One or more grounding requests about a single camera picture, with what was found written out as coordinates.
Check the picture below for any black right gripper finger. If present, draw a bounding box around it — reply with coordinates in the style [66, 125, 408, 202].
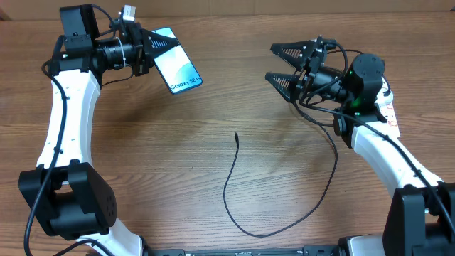
[265, 72, 302, 103]
[270, 41, 316, 71]

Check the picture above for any blue Galaxy smartphone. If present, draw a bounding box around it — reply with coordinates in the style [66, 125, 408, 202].
[154, 42, 203, 95]

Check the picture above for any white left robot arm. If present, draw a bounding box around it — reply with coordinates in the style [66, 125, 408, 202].
[18, 4, 181, 255]

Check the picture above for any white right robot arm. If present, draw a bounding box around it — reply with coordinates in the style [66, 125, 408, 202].
[265, 37, 454, 255]

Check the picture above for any white charger plug adapter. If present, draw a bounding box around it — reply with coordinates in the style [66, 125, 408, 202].
[376, 87, 394, 105]

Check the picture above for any white power strip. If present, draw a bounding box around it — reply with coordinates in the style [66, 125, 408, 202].
[373, 76, 402, 139]

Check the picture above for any black charger cable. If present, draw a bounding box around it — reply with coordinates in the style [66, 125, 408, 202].
[223, 48, 393, 238]

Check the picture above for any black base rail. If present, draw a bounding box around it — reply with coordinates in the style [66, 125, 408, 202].
[143, 245, 348, 256]

